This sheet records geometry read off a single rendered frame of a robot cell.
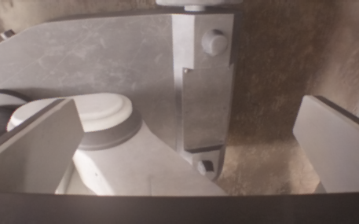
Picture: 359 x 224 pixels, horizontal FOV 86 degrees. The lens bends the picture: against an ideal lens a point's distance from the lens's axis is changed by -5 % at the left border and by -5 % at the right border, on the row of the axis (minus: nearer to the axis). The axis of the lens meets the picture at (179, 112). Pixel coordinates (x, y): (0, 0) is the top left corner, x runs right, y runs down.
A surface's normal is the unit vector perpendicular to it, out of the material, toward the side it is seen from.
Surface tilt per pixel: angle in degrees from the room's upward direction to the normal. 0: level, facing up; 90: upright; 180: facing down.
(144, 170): 90
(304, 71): 0
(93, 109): 90
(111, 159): 90
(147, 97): 0
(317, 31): 0
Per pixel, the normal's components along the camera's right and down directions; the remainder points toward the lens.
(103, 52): 0.18, 0.51
